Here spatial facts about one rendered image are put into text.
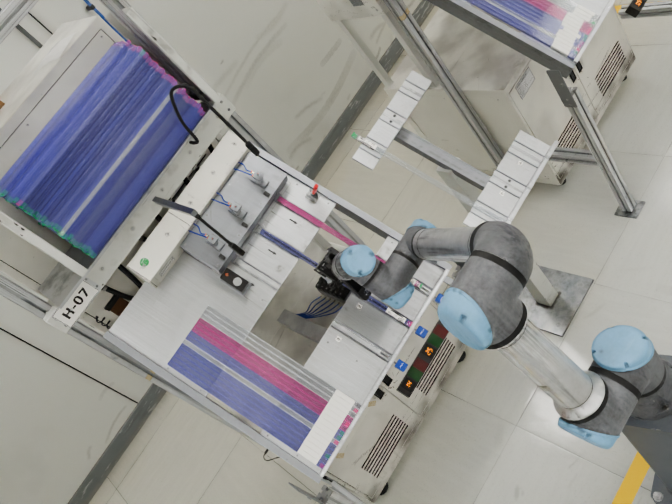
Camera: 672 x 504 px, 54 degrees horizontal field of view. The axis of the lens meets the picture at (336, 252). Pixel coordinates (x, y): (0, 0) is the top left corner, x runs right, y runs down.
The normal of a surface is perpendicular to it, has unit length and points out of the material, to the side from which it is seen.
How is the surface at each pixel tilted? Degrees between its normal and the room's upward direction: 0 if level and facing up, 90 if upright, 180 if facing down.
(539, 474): 0
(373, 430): 90
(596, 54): 90
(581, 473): 0
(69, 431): 90
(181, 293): 44
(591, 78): 90
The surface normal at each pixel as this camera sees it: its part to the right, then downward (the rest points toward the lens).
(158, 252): 0.01, -0.25
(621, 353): -0.50, -0.65
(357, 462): 0.61, 0.20
